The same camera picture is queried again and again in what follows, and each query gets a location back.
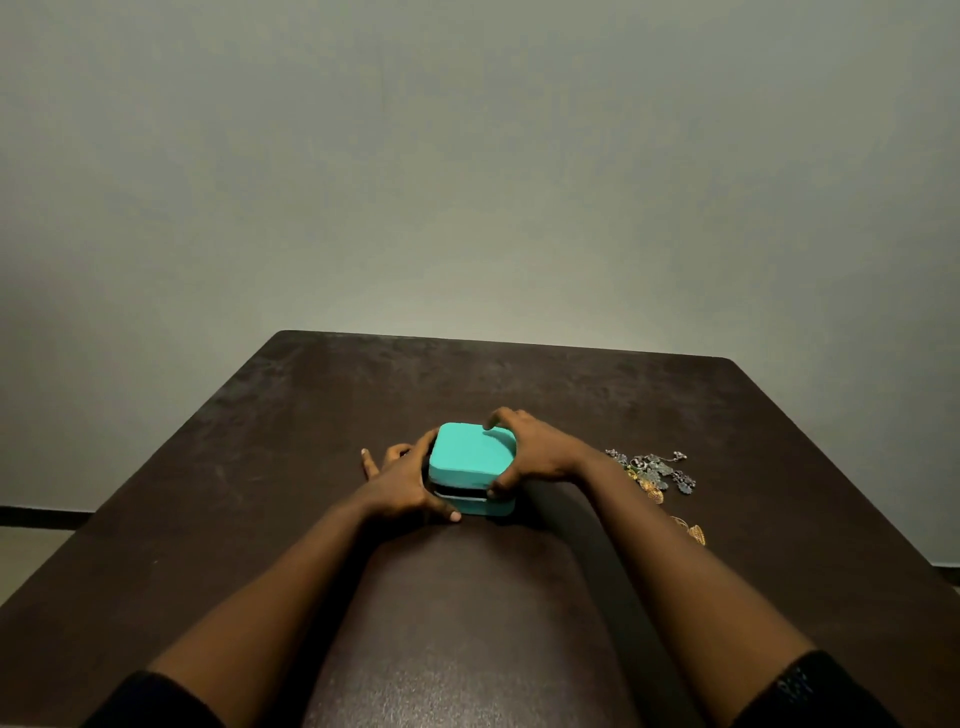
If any person's left hand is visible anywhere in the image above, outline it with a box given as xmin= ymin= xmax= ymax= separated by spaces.
xmin=352 ymin=429 xmax=462 ymax=531

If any person's right hand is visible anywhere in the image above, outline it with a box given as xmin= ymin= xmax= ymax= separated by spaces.
xmin=482 ymin=407 xmax=594 ymax=502

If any teal jewelry box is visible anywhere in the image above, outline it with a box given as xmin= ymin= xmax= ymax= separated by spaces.
xmin=426 ymin=422 xmax=519 ymax=518

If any person's left forearm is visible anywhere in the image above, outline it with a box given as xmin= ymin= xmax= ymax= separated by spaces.
xmin=148 ymin=496 xmax=393 ymax=728

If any person's right forearm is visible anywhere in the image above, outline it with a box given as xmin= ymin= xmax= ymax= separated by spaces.
xmin=577 ymin=456 xmax=819 ymax=728

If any pile of silver jewelry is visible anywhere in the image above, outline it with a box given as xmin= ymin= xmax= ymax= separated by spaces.
xmin=605 ymin=449 xmax=698 ymax=497

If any black left sleeve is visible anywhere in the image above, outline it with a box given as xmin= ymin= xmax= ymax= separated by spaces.
xmin=81 ymin=670 xmax=228 ymax=728

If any black sleeve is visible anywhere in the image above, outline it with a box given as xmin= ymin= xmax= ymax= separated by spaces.
xmin=731 ymin=650 xmax=903 ymax=728
xmin=81 ymin=670 xmax=228 ymax=728

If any black right sleeve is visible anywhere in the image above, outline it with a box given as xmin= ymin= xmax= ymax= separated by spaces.
xmin=731 ymin=650 xmax=903 ymax=728

